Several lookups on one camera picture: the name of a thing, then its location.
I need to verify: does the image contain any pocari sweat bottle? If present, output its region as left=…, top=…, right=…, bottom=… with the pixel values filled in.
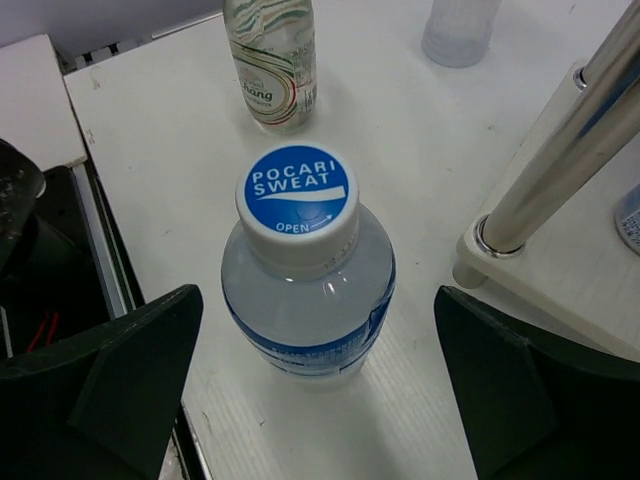
left=614, top=184, right=640, bottom=255
left=421, top=0, right=502, bottom=68
left=221, top=144, right=397, bottom=384

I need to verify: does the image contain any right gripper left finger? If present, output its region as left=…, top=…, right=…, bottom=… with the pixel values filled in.
left=1, top=285, right=203, bottom=479

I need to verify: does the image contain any clear green-cap Chang bottle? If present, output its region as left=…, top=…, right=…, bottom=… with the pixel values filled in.
left=222, top=0, right=317, bottom=133

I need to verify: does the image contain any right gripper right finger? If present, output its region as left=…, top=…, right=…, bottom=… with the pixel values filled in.
left=434, top=286, right=639, bottom=479

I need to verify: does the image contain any white two-tier wooden shelf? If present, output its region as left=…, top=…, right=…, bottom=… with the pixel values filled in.
left=453, top=2, right=639, bottom=360

